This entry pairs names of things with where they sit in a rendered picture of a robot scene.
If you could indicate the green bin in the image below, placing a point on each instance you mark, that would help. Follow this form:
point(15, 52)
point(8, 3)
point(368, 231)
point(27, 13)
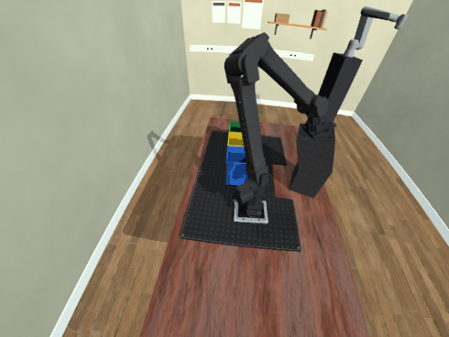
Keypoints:
point(235, 126)

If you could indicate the yellow open bin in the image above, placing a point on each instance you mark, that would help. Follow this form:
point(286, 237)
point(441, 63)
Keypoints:
point(236, 140)

